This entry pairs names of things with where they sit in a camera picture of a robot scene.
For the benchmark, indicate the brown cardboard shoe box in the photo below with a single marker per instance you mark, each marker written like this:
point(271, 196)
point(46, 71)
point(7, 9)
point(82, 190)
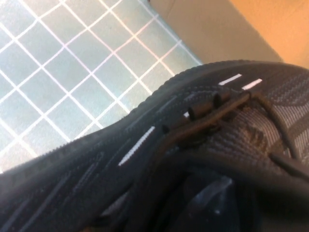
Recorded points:
point(241, 29)

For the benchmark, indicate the green white grid tablecloth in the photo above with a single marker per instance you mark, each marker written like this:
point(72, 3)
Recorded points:
point(60, 72)

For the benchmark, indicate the black knit sneaker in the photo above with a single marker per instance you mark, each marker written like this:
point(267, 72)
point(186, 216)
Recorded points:
point(96, 181)

